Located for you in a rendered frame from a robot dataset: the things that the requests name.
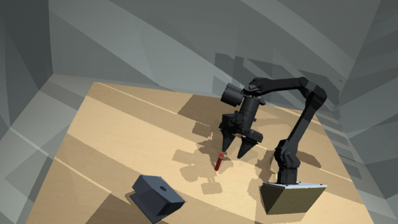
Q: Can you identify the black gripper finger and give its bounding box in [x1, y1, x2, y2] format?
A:
[237, 136, 258, 159]
[220, 130, 236, 152]

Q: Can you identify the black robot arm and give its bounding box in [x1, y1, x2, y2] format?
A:
[221, 77, 327, 185]

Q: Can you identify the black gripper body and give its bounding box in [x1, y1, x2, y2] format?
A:
[219, 110, 263, 143]

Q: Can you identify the dark red peg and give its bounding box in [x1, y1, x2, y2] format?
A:
[215, 154, 223, 171]

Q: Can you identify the dark grey sloped panel with hole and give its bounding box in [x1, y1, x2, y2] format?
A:
[130, 175, 185, 224]

